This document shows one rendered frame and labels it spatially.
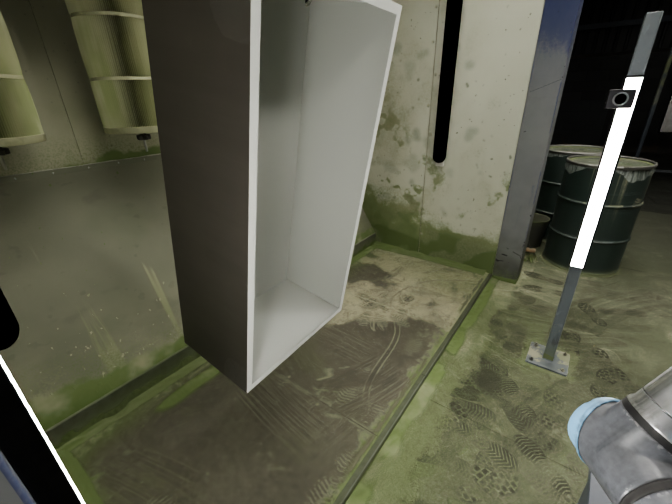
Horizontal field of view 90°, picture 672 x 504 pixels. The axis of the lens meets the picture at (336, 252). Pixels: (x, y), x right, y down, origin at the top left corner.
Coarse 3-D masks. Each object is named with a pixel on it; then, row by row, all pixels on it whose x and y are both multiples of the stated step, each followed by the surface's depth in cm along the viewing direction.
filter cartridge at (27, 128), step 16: (0, 16) 122; (0, 32) 121; (0, 48) 121; (0, 64) 121; (16, 64) 128; (0, 80) 122; (16, 80) 127; (0, 96) 122; (16, 96) 127; (0, 112) 123; (16, 112) 127; (32, 112) 134; (0, 128) 124; (16, 128) 127; (32, 128) 134; (0, 144) 124; (16, 144) 128; (0, 160) 137
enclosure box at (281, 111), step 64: (192, 0) 67; (256, 0) 61; (320, 0) 113; (384, 0) 92; (192, 64) 74; (256, 64) 66; (320, 64) 122; (384, 64) 109; (192, 128) 82; (256, 128) 73; (320, 128) 131; (192, 192) 91; (256, 192) 81; (320, 192) 143; (192, 256) 104; (256, 256) 147; (320, 256) 156; (192, 320) 120; (256, 320) 147; (320, 320) 153; (256, 384) 120
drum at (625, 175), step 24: (576, 168) 261; (624, 168) 238; (648, 168) 237; (576, 192) 264; (624, 192) 246; (576, 216) 268; (624, 216) 253; (552, 240) 292; (600, 240) 263; (624, 240) 264; (552, 264) 294; (600, 264) 271
